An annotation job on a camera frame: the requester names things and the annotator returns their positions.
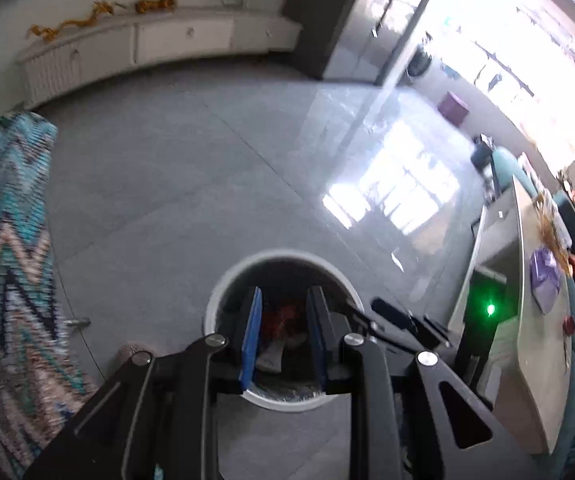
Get purple plastic bag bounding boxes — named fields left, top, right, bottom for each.
left=530, top=247, right=562, bottom=315

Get dark blue stool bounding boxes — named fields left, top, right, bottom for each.
left=470, top=134, right=498, bottom=181

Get white round trash bin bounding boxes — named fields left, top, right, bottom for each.
left=203, top=248, right=365, bottom=413

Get teal zigzag patterned rug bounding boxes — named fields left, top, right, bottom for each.
left=0, top=112, right=103, bottom=480

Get glass sliding door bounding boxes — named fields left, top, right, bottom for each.
left=325, top=0, right=451, bottom=86

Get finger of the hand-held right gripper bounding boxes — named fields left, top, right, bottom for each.
left=410, top=314, right=453, bottom=350
left=371, top=298, right=418, bottom=333

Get beige coffee table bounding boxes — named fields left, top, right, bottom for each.
left=447, top=175, right=575, bottom=456

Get golden dragon figurine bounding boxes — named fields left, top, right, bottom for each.
left=27, top=1, right=114, bottom=41

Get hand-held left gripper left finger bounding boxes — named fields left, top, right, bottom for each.
left=22, top=287, right=264, bottom=480

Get large window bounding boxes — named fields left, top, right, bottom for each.
left=417, top=0, right=575, bottom=173

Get golden curled ornament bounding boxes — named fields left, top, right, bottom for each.
left=134, top=0, right=177, bottom=15

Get golden snack wrappers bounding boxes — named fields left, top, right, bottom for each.
left=531, top=194, right=574, bottom=273

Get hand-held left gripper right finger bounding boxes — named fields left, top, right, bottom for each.
left=306, top=286, right=535, bottom=480

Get white crumpled paper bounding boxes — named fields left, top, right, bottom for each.
left=257, top=339, right=289, bottom=374

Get purple box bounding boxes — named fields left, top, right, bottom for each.
left=438, top=91, right=470, bottom=126

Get white low cabinet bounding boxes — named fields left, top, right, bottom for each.
left=17, top=10, right=302, bottom=108

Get red crumpled wrapper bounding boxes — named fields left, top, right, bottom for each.
left=262, top=304, right=302, bottom=341

